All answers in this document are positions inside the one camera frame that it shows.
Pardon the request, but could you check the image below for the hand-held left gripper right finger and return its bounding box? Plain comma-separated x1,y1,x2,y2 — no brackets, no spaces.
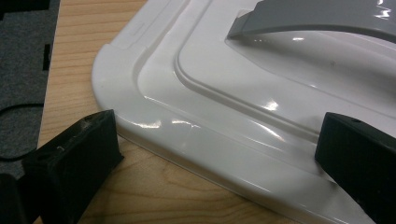
314,111,396,224

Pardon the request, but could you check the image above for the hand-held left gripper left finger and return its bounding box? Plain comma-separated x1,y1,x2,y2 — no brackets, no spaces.
21,109,125,224

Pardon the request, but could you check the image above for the white container lid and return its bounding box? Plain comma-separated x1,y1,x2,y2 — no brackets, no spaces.
92,0,396,224

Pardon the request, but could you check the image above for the small black floor strip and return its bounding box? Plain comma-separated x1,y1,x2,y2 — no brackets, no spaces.
42,43,52,71

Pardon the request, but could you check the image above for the black stand base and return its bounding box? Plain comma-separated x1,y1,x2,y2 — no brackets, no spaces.
0,0,51,14

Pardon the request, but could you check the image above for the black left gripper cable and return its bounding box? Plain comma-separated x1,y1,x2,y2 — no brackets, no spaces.
0,102,45,162

